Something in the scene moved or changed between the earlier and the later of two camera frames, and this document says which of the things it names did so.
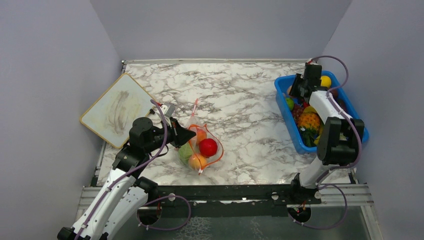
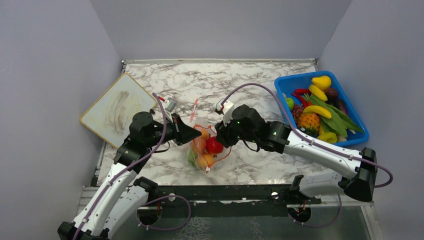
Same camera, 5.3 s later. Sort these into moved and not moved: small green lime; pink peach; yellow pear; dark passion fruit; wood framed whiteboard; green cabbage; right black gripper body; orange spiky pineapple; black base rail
Moved: right black gripper body; green cabbage; pink peach
Not moved: orange spiky pineapple; black base rail; wood framed whiteboard; dark passion fruit; yellow pear; small green lime
